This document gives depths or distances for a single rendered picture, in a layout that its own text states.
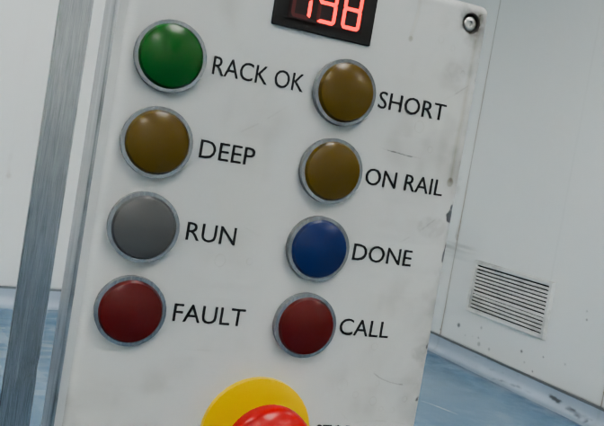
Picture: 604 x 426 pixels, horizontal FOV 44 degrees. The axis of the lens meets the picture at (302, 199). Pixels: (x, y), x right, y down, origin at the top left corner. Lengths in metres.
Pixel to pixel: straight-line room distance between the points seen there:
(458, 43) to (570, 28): 3.88
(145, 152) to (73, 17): 1.18
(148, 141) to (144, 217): 0.03
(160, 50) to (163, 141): 0.04
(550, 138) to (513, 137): 0.27
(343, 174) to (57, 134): 1.17
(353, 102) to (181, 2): 0.09
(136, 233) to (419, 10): 0.17
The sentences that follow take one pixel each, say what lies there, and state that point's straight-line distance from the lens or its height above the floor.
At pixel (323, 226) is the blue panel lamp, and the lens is 0.34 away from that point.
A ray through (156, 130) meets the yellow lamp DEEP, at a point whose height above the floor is 1.00.
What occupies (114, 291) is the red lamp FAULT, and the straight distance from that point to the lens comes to 0.32.
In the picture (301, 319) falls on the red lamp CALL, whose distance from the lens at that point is 0.34.
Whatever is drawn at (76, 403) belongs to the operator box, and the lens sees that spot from 0.34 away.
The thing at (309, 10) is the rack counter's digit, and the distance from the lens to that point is 0.34.
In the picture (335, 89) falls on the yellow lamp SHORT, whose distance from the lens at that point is 0.34.
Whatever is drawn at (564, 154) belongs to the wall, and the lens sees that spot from 4.09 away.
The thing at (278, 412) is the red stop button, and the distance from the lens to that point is 0.33.
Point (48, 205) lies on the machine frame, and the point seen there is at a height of 0.83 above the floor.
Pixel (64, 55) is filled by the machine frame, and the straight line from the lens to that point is 1.48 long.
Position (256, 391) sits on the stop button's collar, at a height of 0.89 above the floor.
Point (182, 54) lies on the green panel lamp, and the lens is 0.32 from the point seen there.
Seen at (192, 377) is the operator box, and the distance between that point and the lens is 0.35.
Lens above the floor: 1.00
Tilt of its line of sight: 3 degrees down
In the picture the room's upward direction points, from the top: 10 degrees clockwise
